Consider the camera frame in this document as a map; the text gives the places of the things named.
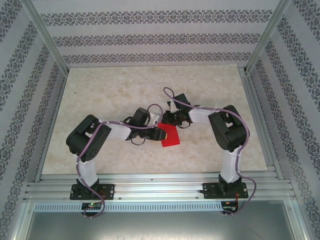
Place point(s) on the red square paper sheet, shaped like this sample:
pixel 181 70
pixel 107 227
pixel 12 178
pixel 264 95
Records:
pixel 172 138

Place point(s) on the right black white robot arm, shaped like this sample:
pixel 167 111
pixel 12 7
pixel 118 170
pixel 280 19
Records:
pixel 232 132

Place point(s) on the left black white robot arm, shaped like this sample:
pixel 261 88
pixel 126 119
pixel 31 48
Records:
pixel 87 140

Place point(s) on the grey metal sheet tray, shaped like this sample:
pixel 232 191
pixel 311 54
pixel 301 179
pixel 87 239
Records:
pixel 160 225

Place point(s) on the small circuit board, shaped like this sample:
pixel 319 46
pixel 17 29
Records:
pixel 228 207
pixel 91 205

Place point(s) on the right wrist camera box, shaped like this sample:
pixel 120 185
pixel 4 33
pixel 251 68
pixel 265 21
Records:
pixel 171 105

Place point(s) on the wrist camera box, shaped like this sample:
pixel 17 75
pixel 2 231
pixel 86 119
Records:
pixel 171 105
pixel 153 118

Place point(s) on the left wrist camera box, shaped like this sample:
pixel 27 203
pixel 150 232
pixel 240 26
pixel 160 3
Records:
pixel 153 118

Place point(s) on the aluminium mounting rail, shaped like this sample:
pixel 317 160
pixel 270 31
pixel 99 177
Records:
pixel 155 186

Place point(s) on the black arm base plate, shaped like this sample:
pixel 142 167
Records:
pixel 110 191
pixel 207 190

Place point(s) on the aluminium side rail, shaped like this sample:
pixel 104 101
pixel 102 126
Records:
pixel 55 112
pixel 255 105

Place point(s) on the aluminium frame post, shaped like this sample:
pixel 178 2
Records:
pixel 269 32
pixel 45 32

